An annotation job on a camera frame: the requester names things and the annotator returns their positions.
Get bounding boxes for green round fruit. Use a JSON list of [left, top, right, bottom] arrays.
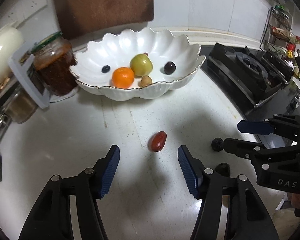
[[130, 54, 153, 76]]

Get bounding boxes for cream ceramic pot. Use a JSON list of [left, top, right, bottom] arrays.
[[0, 22, 25, 84]]

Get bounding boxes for white plastic rack frame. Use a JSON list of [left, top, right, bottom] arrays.
[[7, 41, 50, 109]]

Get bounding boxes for small glass spice jar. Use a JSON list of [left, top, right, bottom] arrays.
[[3, 89, 38, 124]]

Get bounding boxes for orange mandarin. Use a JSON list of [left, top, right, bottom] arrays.
[[111, 67, 134, 89]]

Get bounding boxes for dark plum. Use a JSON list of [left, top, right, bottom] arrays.
[[215, 163, 231, 178], [164, 61, 176, 75]]

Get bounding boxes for brown wooden cutting board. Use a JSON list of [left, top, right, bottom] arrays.
[[53, 0, 154, 40]]

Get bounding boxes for glass jar green lid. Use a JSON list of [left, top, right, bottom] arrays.
[[31, 31, 77, 96]]

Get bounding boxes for right burner grate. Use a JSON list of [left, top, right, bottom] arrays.
[[262, 51, 294, 83]]

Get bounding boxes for person's right hand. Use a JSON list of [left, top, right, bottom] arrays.
[[291, 193, 300, 209]]

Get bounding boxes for white wall power outlets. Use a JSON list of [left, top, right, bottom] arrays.
[[0, 0, 47, 28]]

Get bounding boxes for tan longan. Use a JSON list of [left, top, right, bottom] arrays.
[[139, 76, 153, 88], [222, 195, 230, 208]]

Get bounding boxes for white scalloped fruit bowl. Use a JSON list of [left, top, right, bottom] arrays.
[[70, 28, 206, 101]]

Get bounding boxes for black wire spice rack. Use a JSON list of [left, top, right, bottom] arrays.
[[260, 5, 300, 59]]

